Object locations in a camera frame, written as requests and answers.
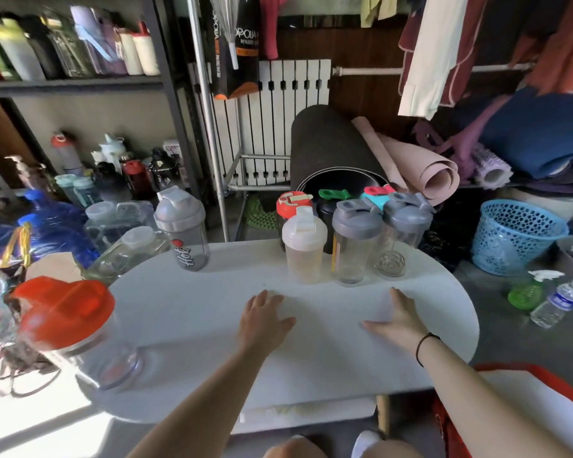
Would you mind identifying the person's right hand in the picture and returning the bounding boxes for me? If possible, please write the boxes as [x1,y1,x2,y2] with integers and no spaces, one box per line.
[361,287,433,356]

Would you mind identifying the person's left hand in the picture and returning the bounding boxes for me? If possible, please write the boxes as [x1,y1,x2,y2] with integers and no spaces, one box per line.
[236,290,297,358]

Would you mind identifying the person's left forearm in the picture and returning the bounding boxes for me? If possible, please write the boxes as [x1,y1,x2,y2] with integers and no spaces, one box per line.
[126,347,269,458]

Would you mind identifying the person's right forearm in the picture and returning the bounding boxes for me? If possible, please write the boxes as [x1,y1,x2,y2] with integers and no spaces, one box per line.
[418,336,573,458]

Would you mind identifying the black wrist band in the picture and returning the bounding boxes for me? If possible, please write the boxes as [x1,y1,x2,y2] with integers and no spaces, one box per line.
[415,332,441,368]

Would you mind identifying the white lid shaker bottle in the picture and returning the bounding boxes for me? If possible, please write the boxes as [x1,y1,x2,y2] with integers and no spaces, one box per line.
[281,206,328,285]

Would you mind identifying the tall gray lid clear shaker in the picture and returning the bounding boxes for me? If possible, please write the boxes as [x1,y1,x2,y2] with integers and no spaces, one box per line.
[331,198,385,286]

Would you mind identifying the wooden table leg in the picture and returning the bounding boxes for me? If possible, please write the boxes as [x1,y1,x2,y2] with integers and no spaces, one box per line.
[376,394,393,437]

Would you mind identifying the white board under table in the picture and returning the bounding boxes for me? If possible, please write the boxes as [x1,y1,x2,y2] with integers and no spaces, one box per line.
[231,397,378,435]

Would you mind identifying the green mesh item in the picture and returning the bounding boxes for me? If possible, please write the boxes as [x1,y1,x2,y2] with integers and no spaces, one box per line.
[245,195,279,231]

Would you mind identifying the black bottle with green lid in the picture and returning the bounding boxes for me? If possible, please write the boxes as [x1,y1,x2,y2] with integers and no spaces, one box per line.
[316,188,353,256]

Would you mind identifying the red lid shaker bottle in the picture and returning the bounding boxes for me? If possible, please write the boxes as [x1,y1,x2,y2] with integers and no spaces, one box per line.
[275,191,315,253]

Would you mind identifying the person's legs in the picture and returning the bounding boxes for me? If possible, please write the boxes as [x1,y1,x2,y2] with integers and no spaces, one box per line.
[262,428,428,458]

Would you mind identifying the teal bottle with red lid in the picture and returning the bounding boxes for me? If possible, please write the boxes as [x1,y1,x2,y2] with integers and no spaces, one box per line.
[360,184,397,211]

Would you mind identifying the printed gray lid shaker bottle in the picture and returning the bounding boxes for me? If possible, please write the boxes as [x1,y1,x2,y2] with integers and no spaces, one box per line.
[154,186,210,273]

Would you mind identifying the green spray bottle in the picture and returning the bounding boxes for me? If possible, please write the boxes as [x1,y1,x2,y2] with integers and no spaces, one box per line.
[507,270,565,312]

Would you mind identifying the blue plastic basket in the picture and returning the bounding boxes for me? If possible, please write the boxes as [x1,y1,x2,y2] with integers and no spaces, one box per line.
[471,199,570,277]

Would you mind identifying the pink rolled mat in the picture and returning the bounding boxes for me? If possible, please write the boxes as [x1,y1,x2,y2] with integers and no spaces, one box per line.
[352,116,461,207]

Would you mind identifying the red and white bag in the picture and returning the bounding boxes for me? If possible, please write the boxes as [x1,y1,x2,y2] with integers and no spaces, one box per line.
[432,363,573,458]

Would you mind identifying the clear plastic jug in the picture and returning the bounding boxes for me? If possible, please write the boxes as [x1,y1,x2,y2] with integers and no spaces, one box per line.
[84,200,157,256]
[83,227,173,285]

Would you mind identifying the black rolled mat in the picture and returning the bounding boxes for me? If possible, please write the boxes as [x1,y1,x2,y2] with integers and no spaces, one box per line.
[290,104,393,197]

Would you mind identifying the clear water bottle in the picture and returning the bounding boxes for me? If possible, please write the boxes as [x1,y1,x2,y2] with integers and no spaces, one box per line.
[529,277,573,330]

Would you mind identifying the black sports bottle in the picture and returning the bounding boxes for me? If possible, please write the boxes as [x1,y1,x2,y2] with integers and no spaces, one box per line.
[148,148,180,191]

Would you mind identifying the purple foam roller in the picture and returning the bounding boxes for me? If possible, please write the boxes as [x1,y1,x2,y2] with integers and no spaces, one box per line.
[472,142,513,191]

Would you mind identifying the white radiator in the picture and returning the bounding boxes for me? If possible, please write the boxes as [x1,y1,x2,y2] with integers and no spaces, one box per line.
[190,59,333,187]

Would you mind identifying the red sports bottle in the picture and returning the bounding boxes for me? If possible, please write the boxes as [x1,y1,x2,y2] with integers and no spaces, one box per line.
[122,159,152,199]

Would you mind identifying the chrome metal rack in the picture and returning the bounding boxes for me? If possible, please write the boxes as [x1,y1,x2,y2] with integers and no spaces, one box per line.
[186,0,298,243]

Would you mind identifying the large orange lid shaker bottle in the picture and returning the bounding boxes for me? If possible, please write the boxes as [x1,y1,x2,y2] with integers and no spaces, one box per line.
[11,276,145,392]

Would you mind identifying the dark smoky bottle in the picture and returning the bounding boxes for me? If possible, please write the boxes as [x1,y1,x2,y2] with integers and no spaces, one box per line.
[93,161,133,204]

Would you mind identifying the white sports bottle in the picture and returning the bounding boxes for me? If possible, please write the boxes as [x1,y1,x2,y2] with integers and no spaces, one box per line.
[99,133,128,172]

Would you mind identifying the blue water jug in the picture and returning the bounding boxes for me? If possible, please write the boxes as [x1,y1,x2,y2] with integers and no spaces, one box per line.
[18,189,99,268]

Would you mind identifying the white pipe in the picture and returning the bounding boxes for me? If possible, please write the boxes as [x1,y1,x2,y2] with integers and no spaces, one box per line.
[331,63,536,77]

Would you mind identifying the blue folded mat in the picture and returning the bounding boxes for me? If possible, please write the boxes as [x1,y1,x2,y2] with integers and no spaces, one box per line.
[479,87,573,180]

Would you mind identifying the white hanging garment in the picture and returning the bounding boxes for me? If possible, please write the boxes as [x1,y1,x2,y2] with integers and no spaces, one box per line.
[397,0,474,121]

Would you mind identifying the gray bottle with red cap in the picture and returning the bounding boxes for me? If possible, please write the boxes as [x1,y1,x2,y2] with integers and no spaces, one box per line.
[51,133,85,175]

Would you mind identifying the black and orange hanging bag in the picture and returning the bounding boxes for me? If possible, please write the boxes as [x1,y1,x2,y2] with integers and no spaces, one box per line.
[200,0,262,101]

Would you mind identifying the dark red hanging garment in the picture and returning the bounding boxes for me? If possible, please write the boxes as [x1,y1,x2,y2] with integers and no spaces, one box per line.
[398,0,495,108]

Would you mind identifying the pink hanging garment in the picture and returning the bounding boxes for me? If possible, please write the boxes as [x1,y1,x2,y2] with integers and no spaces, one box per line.
[259,0,290,60]

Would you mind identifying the pump dispenser bottle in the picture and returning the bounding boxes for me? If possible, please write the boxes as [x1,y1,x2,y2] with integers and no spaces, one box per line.
[4,154,42,190]

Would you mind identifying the clear folded umbrella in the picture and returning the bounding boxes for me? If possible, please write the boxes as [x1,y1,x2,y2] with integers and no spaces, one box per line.
[207,0,240,71]

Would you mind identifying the dark metal shelf unit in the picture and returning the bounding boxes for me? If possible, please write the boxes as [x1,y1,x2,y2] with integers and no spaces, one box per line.
[0,0,202,202]

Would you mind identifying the yellow green hanging cloth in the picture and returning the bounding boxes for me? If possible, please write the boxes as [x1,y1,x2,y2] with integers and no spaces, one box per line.
[360,0,400,28]

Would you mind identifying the orange hanging garment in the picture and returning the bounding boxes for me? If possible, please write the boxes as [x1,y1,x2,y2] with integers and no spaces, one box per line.
[508,0,573,96]

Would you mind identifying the row of pastel drink bottles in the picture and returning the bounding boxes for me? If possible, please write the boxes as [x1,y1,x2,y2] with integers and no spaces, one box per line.
[0,6,161,82]

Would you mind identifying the gray lid shaker with wire ball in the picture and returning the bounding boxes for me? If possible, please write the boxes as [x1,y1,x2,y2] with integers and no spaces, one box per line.
[374,192,435,279]

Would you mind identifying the purple strap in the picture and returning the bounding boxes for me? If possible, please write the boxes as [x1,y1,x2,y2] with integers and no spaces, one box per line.
[411,94,512,183]

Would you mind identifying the bag with gold handles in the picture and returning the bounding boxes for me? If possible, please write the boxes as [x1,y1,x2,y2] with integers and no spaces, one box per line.
[0,222,32,283]

